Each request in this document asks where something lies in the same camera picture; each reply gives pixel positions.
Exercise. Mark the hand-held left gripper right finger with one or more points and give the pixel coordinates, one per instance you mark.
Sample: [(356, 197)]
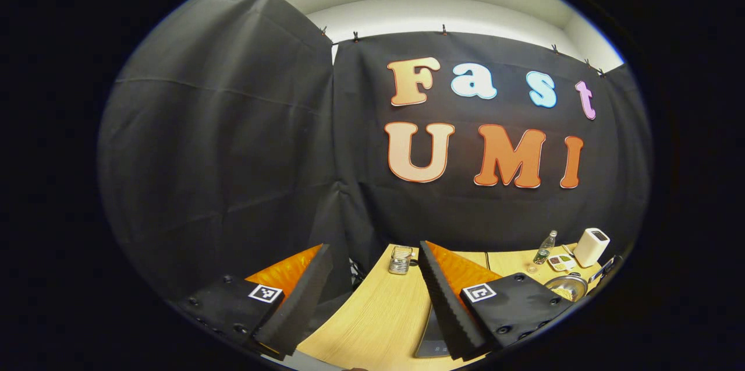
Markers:
[(445, 307)]

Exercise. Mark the pile of yellow soybeans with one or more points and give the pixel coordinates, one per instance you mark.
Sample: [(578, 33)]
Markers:
[(561, 293)]

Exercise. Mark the black induction cooktop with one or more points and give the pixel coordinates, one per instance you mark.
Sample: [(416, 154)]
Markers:
[(433, 339)]

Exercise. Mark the white divided bean dish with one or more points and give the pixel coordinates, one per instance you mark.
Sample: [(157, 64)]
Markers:
[(561, 262)]

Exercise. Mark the clear plastic bottle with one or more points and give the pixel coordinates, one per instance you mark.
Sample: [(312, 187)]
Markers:
[(544, 251)]

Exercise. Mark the white box-shaped appliance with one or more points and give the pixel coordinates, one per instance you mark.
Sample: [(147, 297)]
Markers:
[(591, 247)]

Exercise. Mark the black clamp stand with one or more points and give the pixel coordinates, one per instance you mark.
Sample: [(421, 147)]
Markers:
[(605, 269)]

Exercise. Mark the black backdrop cloth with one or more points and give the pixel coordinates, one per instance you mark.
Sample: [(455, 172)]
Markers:
[(233, 155)]

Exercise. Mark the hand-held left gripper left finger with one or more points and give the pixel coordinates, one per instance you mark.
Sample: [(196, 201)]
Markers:
[(302, 301)]

